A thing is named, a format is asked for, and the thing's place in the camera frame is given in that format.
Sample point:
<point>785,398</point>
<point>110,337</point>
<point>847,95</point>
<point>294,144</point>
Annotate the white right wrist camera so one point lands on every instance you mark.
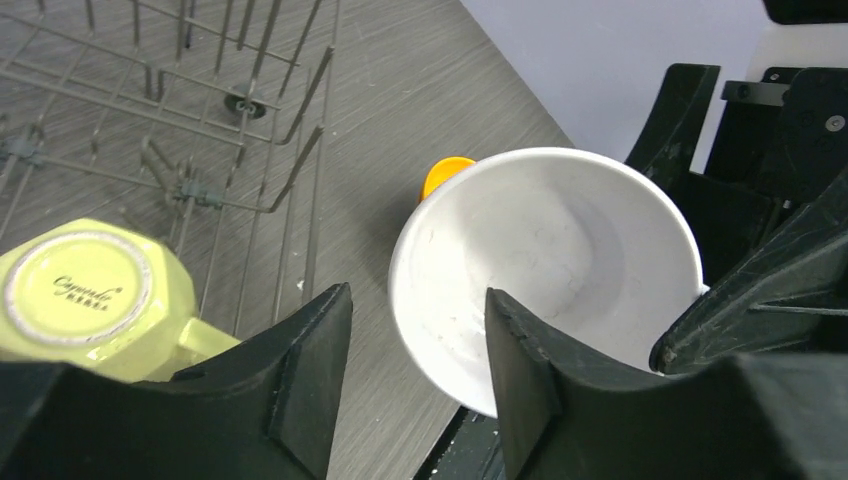
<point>806,12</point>

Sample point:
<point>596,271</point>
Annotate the grey wire dish rack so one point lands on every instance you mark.
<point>201,124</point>

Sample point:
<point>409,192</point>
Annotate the orange bowl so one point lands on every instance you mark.
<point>443,170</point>

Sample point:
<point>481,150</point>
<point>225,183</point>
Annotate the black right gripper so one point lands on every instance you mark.
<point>780,143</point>

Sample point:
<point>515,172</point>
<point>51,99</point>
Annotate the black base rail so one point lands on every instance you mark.
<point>468,448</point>

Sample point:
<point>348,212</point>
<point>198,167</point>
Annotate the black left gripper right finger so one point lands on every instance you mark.
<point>568,411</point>

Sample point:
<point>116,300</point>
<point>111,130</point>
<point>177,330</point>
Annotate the yellow green mug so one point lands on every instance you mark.
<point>106,299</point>

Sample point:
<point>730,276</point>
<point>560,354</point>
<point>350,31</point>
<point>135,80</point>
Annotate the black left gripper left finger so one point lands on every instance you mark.
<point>264,409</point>

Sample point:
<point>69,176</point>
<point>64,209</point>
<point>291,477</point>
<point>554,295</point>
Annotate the white bowl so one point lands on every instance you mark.
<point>590,245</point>

